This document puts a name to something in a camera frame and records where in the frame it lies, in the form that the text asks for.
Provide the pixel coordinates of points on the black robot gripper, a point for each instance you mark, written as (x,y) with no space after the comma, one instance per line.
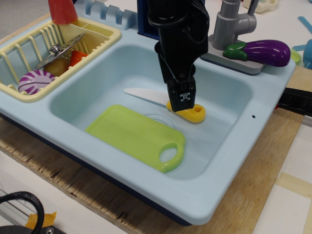
(182,27)

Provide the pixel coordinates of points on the white knife yellow handle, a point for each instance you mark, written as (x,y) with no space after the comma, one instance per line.
(196,114)

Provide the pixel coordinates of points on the green plastic cutting board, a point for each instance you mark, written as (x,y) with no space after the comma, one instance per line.
(141,137)

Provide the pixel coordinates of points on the wooden base board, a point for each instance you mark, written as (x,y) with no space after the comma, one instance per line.
(271,194)

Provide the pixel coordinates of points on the light blue toy sink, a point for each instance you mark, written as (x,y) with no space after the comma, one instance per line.
(237,106)

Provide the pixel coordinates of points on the blue box behind sink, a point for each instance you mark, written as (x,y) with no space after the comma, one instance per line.
(144,27)

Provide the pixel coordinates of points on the grey toy faucet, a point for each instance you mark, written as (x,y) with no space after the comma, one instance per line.
(229,25)

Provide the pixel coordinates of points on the purple toy eggplant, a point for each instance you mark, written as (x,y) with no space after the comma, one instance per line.
(269,52)

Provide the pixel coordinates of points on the orange toy carrot piece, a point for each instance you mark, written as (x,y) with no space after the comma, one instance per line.
(76,56)

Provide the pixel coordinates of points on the black clamp at right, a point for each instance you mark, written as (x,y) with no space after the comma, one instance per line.
(297,101)

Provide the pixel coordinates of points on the cream toy appliance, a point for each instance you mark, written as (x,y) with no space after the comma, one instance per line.
(259,6)

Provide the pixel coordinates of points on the yellow toy potato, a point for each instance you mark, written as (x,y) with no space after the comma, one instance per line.
(57,67)

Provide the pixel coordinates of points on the teal plastic cup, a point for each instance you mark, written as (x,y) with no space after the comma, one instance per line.
(307,54)

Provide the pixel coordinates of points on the metal pot lid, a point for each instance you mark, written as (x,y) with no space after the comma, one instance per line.
(56,51)

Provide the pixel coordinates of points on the blue plastic utensil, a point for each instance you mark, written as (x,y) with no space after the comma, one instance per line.
(306,24)

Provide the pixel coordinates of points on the red plastic cup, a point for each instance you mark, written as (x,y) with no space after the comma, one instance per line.
(62,11)

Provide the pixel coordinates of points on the purple white toy cabbage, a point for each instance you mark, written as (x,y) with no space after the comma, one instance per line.
(33,81)

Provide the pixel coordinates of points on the yellow dish drying rack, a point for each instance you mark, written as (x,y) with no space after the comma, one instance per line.
(26,51)

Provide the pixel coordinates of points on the orange tape piece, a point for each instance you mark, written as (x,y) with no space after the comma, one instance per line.
(48,220)

